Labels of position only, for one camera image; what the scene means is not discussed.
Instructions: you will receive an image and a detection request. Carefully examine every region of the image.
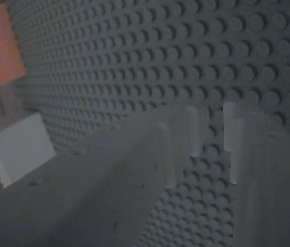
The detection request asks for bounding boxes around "white plastic building block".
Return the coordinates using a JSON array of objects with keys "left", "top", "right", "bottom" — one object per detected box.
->
[{"left": 0, "top": 113, "right": 57, "bottom": 189}]

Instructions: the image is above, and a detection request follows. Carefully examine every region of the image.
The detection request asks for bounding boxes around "grey studded baseplate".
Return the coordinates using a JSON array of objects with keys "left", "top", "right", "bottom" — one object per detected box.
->
[{"left": 0, "top": 0, "right": 290, "bottom": 247}]

